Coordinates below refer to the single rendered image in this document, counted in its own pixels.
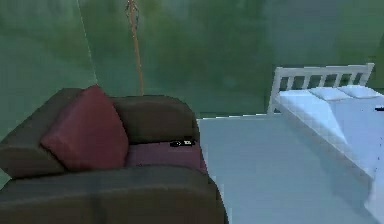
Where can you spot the black remote control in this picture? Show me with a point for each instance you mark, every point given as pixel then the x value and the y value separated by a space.
pixel 182 143

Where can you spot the thin brown floor lamp pole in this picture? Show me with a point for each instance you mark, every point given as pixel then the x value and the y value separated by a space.
pixel 136 46

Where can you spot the dark brown armchair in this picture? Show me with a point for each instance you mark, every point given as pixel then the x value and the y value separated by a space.
pixel 156 116

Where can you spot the white slatted bed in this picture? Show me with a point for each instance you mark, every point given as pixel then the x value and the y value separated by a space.
pixel 336 120

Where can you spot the dark red cushion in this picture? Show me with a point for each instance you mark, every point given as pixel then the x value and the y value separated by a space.
pixel 87 131

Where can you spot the small black object on bed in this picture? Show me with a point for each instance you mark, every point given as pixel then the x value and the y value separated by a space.
pixel 379 108

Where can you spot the white pillow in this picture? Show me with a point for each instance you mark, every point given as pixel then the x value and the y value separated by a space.
pixel 328 93
pixel 360 91

